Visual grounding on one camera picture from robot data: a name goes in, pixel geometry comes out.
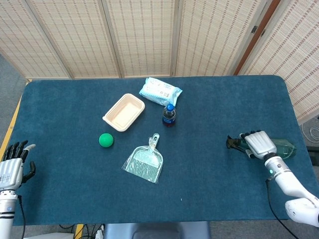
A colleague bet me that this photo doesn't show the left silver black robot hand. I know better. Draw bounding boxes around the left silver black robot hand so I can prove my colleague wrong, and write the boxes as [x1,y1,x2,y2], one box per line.
[0,140,36,192]

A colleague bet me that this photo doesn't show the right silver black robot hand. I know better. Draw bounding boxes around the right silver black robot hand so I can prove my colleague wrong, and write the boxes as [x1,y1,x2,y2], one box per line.
[239,129,278,160]

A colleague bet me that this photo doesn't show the green transparent spray bottle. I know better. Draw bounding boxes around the green transparent spray bottle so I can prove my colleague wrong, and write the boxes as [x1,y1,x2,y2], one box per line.
[226,135,298,160]

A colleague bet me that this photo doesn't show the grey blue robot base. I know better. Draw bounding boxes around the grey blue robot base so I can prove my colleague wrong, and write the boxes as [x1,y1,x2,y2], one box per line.
[103,221,211,239]

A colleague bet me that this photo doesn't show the cola bottle with blue cap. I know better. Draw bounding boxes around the cola bottle with blue cap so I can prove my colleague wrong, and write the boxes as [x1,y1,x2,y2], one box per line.
[161,104,176,128]

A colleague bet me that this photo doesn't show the black object beside table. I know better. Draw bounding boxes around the black object beside table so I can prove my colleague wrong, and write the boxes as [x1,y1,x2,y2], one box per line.
[306,145,319,165]

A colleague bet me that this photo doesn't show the blue carpet table cover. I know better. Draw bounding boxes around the blue carpet table cover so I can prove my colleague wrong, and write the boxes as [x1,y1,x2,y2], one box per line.
[11,75,315,226]

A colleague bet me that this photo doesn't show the white box on floor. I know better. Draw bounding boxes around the white box on floor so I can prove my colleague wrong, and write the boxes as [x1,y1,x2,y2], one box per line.
[26,232,75,239]

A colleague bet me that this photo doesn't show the narrow bamboo folding screen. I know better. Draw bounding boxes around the narrow bamboo folding screen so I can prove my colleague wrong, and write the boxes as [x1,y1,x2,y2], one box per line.
[238,0,319,124]

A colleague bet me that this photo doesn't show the green ball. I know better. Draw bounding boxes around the green ball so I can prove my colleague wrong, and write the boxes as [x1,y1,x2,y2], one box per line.
[99,133,115,148]

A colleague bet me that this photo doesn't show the light blue wet wipes pack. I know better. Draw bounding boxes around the light blue wet wipes pack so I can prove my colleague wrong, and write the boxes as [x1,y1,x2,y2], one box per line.
[139,77,183,107]

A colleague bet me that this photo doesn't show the bagged mint dustpan brush set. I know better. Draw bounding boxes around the bagged mint dustpan brush set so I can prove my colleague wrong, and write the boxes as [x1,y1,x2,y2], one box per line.
[121,133,164,185]

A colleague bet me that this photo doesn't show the beige plastic food container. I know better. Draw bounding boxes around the beige plastic food container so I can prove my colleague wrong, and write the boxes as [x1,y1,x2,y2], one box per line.
[102,93,146,131]

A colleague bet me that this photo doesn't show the wide bamboo folding screen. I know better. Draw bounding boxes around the wide bamboo folding screen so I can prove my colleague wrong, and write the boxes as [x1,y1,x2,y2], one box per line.
[0,0,275,80]

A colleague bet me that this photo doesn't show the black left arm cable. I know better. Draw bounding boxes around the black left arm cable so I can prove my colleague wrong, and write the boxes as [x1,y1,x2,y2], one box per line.
[17,195,26,239]

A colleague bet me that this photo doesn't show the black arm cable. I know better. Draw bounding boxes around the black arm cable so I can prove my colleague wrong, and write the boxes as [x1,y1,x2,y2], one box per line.
[265,178,300,239]
[17,195,26,239]

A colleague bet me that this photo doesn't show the white cable on floor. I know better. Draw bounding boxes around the white cable on floor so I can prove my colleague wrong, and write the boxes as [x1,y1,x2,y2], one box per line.
[302,121,319,143]

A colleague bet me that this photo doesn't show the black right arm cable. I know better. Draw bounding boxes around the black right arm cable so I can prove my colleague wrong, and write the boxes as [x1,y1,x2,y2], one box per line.
[265,178,300,239]

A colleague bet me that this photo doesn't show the black floor cables bundle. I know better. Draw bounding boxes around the black floor cables bundle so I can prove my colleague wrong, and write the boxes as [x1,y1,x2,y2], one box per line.
[59,223,105,239]

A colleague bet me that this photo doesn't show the brown wooden post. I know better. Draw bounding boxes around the brown wooden post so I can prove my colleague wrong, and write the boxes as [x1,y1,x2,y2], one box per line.
[233,0,282,75]

